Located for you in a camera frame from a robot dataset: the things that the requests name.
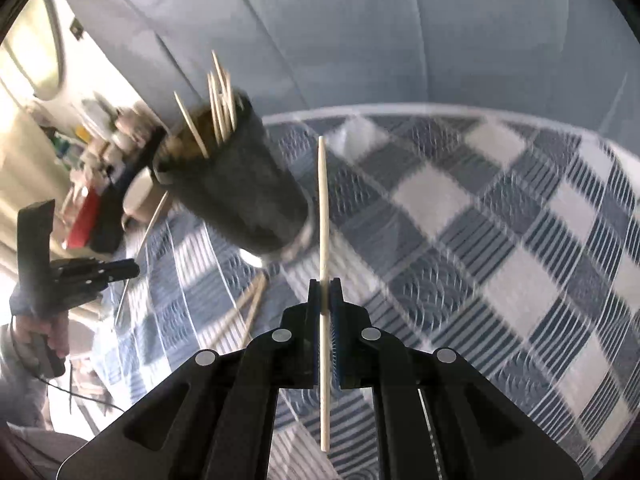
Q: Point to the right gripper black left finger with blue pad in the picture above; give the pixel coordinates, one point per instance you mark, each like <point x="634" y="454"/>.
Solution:
<point x="212" y="418"/>

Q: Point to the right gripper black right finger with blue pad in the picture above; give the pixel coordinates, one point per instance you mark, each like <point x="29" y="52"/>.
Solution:
<point x="436" y="416"/>

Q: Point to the person's left hand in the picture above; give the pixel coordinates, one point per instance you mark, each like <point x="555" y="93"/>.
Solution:
<point x="55" y="329"/>

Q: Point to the red plastic container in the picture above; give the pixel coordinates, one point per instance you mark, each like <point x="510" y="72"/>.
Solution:
<point x="85" y="220"/>

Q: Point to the wooden chopstick on tablecloth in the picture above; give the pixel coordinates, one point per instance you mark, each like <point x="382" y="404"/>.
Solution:
<point x="239" y="312"/>

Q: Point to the wooden chopstick near cup base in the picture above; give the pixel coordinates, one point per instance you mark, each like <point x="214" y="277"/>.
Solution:
<point x="255" y="301"/>

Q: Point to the white ceramic mug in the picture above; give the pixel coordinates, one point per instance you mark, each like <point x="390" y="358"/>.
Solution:
<point x="142" y="199"/>

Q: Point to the blue white patterned tablecloth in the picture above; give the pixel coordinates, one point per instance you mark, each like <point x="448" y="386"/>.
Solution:
<point x="512" y="240"/>

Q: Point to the pale wooden chopstick in cup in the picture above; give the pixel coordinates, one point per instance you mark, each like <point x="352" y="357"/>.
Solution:
<point x="191" y="125"/>

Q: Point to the black cylindrical utensil cup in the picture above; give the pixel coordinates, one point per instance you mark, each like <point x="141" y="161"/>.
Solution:
<point x="243" y="189"/>

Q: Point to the light blue padded sofa back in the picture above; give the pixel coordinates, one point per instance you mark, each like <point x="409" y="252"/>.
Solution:
<point x="575" y="61"/>

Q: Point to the round wall mirror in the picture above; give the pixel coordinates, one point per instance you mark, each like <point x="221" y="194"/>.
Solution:
<point x="32" y="52"/>

